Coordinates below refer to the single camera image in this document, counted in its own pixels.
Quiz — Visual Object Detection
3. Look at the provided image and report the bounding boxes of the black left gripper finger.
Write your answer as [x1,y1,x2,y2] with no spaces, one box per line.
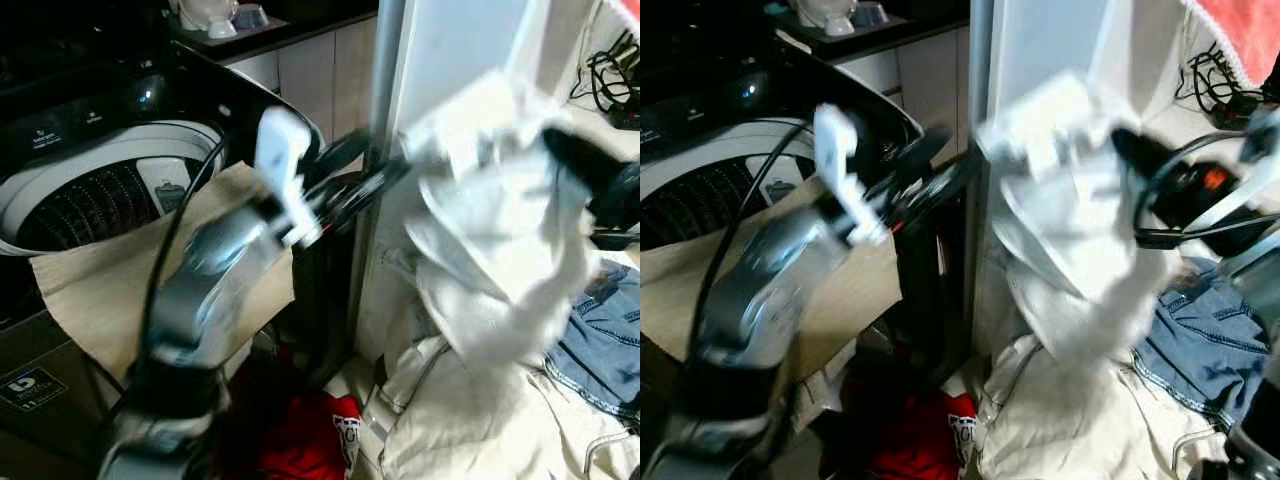
[318,127,381,173]
[340,158,414,219]
[898,126,953,169]
[920,150,987,215]

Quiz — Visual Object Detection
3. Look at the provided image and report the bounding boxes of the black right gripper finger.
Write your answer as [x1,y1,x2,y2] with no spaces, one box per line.
[1111,127,1177,197]
[542,127,609,189]

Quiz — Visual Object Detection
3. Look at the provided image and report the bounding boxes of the white garment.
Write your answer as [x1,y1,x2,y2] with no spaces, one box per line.
[395,70,603,369]
[975,70,1189,369]

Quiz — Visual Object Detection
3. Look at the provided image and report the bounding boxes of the black top-load washing machine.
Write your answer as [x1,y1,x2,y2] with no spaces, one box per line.
[640,40,926,301]
[0,40,329,451]

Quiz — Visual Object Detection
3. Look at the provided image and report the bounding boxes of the grey washer drum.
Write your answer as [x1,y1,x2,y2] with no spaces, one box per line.
[640,118,831,251]
[0,120,227,257]

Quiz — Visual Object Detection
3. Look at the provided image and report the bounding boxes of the beige cabinet with dark top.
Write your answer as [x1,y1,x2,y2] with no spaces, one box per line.
[775,0,973,131]
[168,0,383,143]

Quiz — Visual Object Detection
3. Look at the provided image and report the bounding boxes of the brown cardboard sheet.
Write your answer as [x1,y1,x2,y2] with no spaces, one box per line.
[640,178,903,386]
[30,160,297,386]

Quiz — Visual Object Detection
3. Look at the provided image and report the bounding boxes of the blue denim jeans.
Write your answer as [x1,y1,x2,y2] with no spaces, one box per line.
[545,258,641,423]
[1133,255,1259,433]

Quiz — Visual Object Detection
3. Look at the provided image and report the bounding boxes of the white rounded container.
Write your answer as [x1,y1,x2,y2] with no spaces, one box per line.
[170,0,241,39]
[795,0,859,37]

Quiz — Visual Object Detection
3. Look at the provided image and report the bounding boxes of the red printed garment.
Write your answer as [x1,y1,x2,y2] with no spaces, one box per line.
[252,388,363,480]
[862,388,979,480]

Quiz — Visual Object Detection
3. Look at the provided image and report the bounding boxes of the beige garment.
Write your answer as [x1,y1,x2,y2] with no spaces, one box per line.
[972,335,1243,480]
[372,335,641,480]

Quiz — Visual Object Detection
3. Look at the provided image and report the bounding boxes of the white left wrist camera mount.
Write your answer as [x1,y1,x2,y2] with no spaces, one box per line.
[812,104,889,247]
[254,106,323,249]

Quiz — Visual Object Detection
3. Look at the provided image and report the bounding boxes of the black cable bundle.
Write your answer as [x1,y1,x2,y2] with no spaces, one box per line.
[1172,40,1276,131]
[570,28,641,129]

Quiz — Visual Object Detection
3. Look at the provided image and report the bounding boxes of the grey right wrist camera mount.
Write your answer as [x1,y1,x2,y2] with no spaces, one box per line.
[1190,105,1280,233]

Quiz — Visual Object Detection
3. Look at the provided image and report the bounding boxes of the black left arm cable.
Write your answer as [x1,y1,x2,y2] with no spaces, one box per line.
[692,120,813,346]
[140,140,229,346]

